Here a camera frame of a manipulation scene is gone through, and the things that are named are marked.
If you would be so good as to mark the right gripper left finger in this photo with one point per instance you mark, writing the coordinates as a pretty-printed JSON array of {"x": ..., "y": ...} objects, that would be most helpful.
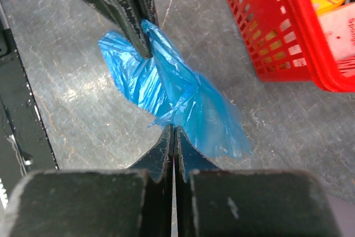
[{"x": 136, "y": 201}]

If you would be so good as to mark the torn blue trash bag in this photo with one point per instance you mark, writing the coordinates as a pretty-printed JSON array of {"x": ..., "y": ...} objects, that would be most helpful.
[{"x": 166, "y": 87}]

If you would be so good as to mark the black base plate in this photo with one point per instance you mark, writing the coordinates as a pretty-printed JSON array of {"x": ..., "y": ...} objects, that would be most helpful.
[{"x": 25, "y": 145}]

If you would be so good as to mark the red plastic shopping basket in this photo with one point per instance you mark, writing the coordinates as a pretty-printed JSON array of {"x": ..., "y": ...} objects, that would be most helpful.
[{"x": 286, "y": 44}]

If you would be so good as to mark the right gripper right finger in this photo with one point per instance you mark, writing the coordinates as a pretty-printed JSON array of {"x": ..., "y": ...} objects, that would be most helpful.
[{"x": 215, "y": 202}]

